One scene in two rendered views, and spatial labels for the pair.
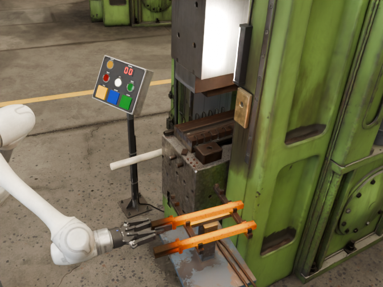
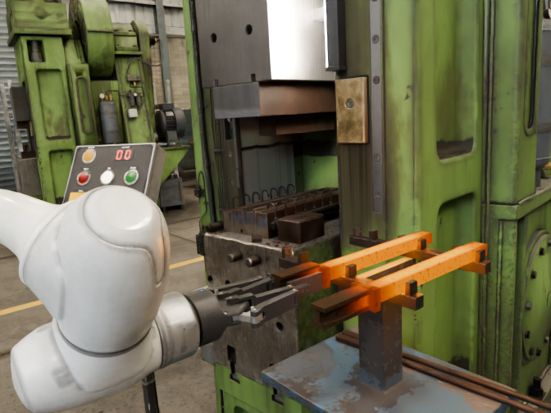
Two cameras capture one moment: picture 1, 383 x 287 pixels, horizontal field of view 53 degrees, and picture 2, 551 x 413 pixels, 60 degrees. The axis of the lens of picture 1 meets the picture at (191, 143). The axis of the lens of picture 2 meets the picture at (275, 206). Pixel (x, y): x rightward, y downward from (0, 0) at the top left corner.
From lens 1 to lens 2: 98 cm
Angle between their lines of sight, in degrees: 27
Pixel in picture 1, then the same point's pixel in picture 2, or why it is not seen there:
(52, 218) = (20, 206)
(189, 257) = (352, 392)
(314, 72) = (441, 41)
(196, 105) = (248, 184)
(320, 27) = not seen: outside the picture
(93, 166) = not seen: hidden behind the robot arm
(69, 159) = (11, 395)
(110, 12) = not seen: hidden behind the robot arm
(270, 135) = (419, 127)
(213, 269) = (416, 396)
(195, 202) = (298, 325)
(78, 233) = (125, 194)
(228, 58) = (304, 52)
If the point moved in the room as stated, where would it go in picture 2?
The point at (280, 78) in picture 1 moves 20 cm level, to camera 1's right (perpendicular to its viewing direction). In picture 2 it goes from (417, 11) to (489, 11)
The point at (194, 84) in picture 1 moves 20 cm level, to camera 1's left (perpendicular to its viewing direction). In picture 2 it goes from (257, 99) to (184, 103)
